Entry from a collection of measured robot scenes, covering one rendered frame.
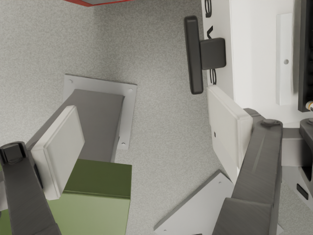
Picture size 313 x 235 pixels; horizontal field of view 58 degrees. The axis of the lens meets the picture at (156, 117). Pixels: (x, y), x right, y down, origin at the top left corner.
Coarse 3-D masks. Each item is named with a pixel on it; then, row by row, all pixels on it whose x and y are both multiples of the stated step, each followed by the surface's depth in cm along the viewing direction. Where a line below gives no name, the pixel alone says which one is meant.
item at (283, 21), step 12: (276, 24) 33; (288, 24) 32; (276, 36) 34; (288, 36) 33; (276, 48) 34; (288, 48) 33; (276, 60) 34; (288, 60) 34; (276, 72) 35; (288, 72) 34; (276, 84) 35; (288, 84) 35; (276, 96) 36; (288, 96) 35
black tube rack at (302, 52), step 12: (312, 0) 30; (312, 12) 30; (300, 24) 31; (312, 24) 31; (300, 36) 31; (312, 36) 31; (300, 48) 32; (312, 48) 31; (300, 60) 32; (312, 60) 32; (300, 72) 32; (312, 72) 32; (300, 84) 33; (312, 84) 33; (300, 96) 33; (312, 96) 33; (300, 108) 34
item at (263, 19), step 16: (256, 0) 32; (272, 0) 32; (288, 0) 33; (256, 16) 33; (272, 16) 33; (256, 32) 33; (272, 32) 34; (256, 48) 34; (272, 48) 34; (256, 64) 35; (272, 64) 35; (256, 80) 35; (272, 80) 36; (256, 96) 36; (272, 96) 36; (272, 112) 37; (288, 112) 37; (304, 112) 37
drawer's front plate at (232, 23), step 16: (224, 0) 25; (240, 0) 24; (224, 16) 26; (240, 16) 24; (224, 32) 26; (240, 32) 24; (240, 48) 25; (240, 64) 25; (208, 80) 36; (224, 80) 29; (240, 80) 26; (240, 96) 26; (224, 160) 34
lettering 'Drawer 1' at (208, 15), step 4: (204, 0) 32; (208, 0) 30; (204, 4) 32; (208, 4) 30; (208, 8) 31; (208, 12) 31; (208, 16) 31; (212, 28) 30; (208, 32) 32; (208, 36) 32; (212, 72) 33; (212, 76) 33; (216, 80) 32
